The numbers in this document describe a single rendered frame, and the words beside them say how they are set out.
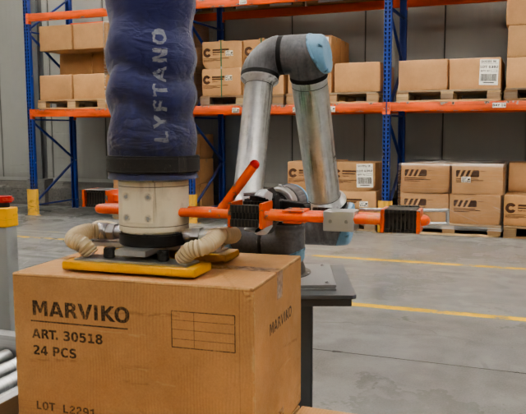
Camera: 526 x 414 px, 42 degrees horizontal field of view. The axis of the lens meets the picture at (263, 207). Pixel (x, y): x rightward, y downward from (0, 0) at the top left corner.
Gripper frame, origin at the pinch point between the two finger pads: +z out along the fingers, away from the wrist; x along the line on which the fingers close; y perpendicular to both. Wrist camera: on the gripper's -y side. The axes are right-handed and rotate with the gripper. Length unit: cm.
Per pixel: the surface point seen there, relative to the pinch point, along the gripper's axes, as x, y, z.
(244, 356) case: -28.4, -2.1, 17.3
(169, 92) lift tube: 28.0, 19.3, 6.7
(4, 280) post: -35, 116, -54
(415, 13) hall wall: 178, 52, -843
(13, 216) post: -11, 113, -58
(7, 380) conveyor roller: -54, 83, -12
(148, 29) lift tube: 42.0, 23.3, 8.9
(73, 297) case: -18.6, 39.2, 17.8
